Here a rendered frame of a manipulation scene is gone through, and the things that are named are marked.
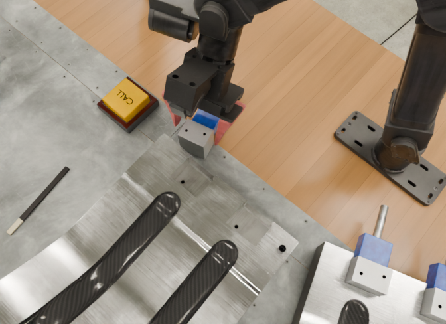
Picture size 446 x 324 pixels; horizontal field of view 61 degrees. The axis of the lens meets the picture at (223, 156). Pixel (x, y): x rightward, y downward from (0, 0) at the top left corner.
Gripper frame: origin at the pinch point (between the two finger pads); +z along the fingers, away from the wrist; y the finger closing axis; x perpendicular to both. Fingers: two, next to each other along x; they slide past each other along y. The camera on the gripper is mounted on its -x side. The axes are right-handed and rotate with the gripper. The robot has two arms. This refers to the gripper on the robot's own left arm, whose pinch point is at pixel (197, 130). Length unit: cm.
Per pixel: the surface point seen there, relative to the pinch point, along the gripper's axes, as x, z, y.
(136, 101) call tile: 0.8, 0.4, -12.6
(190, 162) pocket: -7.2, 0.6, 2.6
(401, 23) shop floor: 153, 11, 36
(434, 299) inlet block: -10.0, 1.3, 41.3
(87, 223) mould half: -20.9, 7.3, -5.9
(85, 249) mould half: -23.7, 8.9, -4.0
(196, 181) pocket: -8.4, 2.6, 4.5
